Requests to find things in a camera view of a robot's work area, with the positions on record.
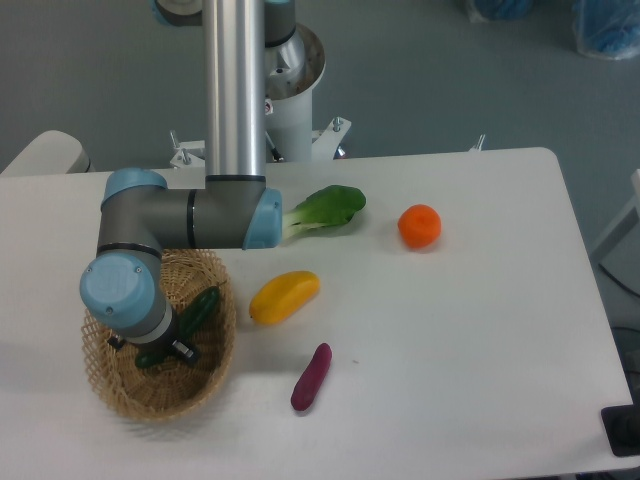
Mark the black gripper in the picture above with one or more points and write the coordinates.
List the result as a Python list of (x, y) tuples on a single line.
[(155, 331)]

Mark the green cucumber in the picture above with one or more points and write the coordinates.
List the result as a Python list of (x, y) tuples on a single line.
[(190, 320)]

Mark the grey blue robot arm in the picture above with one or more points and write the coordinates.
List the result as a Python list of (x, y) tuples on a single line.
[(141, 216)]

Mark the woven wicker basket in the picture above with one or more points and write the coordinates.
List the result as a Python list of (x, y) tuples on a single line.
[(171, 389)]

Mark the yellow mango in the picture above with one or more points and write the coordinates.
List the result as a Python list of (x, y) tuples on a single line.
[(282, 296)]

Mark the purple sweet potato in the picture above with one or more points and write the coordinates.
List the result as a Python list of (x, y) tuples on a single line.
[(312, 378)]

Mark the white chair back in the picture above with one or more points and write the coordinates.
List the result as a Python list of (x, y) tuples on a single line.
[(50, 153)]

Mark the green bok choy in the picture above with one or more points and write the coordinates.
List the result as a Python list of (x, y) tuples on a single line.
[(332, 206)]

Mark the orange fruit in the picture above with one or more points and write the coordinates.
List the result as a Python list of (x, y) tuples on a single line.
[(419, 226)]

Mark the blue plastic bag left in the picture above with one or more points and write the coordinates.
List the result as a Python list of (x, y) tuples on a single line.
[(479, 11)]

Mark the blue plastic bag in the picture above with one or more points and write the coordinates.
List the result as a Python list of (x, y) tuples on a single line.
[(479, 11), (606, 30)]

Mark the black device at edge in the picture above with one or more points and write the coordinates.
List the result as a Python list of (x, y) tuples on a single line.
[(621, 425)]

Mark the white furniture leg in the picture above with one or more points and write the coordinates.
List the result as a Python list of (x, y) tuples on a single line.
[(621, 225)]

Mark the blue plastic bag right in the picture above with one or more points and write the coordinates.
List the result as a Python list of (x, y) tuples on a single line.
[(606, 30)]

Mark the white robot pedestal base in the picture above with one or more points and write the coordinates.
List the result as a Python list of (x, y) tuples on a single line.
[(295, 125)]

